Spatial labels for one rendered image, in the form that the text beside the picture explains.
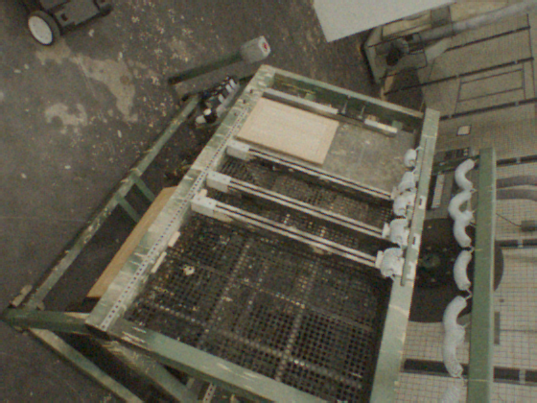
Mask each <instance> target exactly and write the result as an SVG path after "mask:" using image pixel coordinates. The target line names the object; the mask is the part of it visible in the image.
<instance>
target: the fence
mask: <svg viewBox="0 0 537 403"><path fill-rule="evenodd" d="M263 96H265V97H268V98H270V99H272V100H278V101H281V102H284V103H286V104H289V105H293V106H295V107H302V108H305V109H308V110H310V111H313V112H316V113H318V114H322V115H325V116H330V117H333V118H335V119H339V120H341V121H343V122H346V123H349V124H351V125H358V126H360V127H363V128H366V129H368V130H373V131H375V132H378V133H383V134H387V135H390V136H392V137H395V134H396V133H397V130H398V129H396V128H393V127H391V128H393V129H396V131H392V130H389V129H388V127H390V126H385V128H382V127H379V126H378V125H383V124H380V123H377V122H374V121H371V120H368V119H366V120H365V123H363V122H360V121H357V120H354V119H351V118H349V117H345V116H340V115H337V111H338V110H337V109H335V108H329V107H326V106H323V105H319V104H317V103H314V102H311V101H309V100H302V99H300V98H297V97H294V96H292V95H289V94H286V93H284V92H281V91H275V90H272V89H269V88H267V87H266V89H265V90H264V93H263ZM383 126H384V125H383Z"/></svg>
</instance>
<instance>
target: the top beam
mask: <svg viewBox="0 0 537 403"><path fill-rule="evenodd" d="M439 115H440V111H435V110H431V109H428V108H427V109H426V111H425V112H424V115H423V118H422V120H421V125H420V129H419V133H418V137H417V142H416V146H415V150H416V149H417V148H419V147H420V146H421V148H420V149H419V150H417V151H415V152H416V157H415V158H414V159H415V163H414V166H415V167H414V166H412V167H411V172H412V171H413V170H414V168H416V170H415V171H414V173H413V174H414V183H415V181H418V180H419V176H420V171H421V167H422V157H423V152H424V148H425V143H426V140H427V138H429V139H430V147H429V151H428V157H427V162H426V167H425V173H424V177H423V183H422V192H421V196H423V197H425V198H426V200H425V206H424V210H423V209H420V208H418V213H417V218H416V223H415V233H416V234H419V235H420V239H419V244H418V249H411V253H410V258H409V262H412V263H414V264H415V265H414V273H415V269H416V264H417V257H418V252H419V247H420V241H421V236H422V230H423V219H424V214H425V208H426V202H427V197H428V192H429V186H430V175H431V169H432V160H433V154H434V148H435V143H436V132H437V127H438V121H439ZM413 208H414V207H412V206H409V205H407V206H406V209H407V211H406V213H405V214H404V215H406V216H408V217H405V216H403V215H402V218H401V219H408V220H407V223H408V222H409V219H412V214H413ZM391 276H392V277H393V278H394V279H395V280H396V281H395V282H394V281H393V280H392V279H391V277H390V279H389V282H388V287H387V291H386V296H385V304H384V308H383V312H382V320H381V324H380V329H379V333H378V338H377V342H376V346H375V350H374V354H373V363H372V368H371V371H370V376H369V380H368V385H367V389H366V393H365V398H364V401H363V403H394V399H395V394H396V389H397V384H398V378H399V372H400V367H401V361H402V356H403V351H404V344H405V334H406V329H407V323H408V317H409V307H410V302H411V297H412V290H413V285H414V277H413V280H409V279H407V283H406V286H405V287H402V286H400V280H401V276H400V275H398V274H395V273H393V274H392V275H391Z"/></svg>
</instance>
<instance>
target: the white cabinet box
mask: <svg viewBox="0 0 537 403"><path fill-rule="evenodd" d="M451 1H453V0H315V1H314V7H315V13H316V14H317V17H318V20H319V22H320V24H321V27H322V30H323V31H324V36H325V37H326V40H327V42H330V41H333V40H335V39H338V38H343V37H346V36H349V35H352V34H354V33H356V32H359V31H364V30H367V29H370V28H372V27H375V26H378V25H383V24H385V23H387V22H390V21H393V20H395V19H398V18H403V17H406V16H409V15H411V14H414V13H417V12H422V11H425V10H427V9H430V8H432V7H435V6H440V5H443V4H445V3H448V2H451Z"/></svg>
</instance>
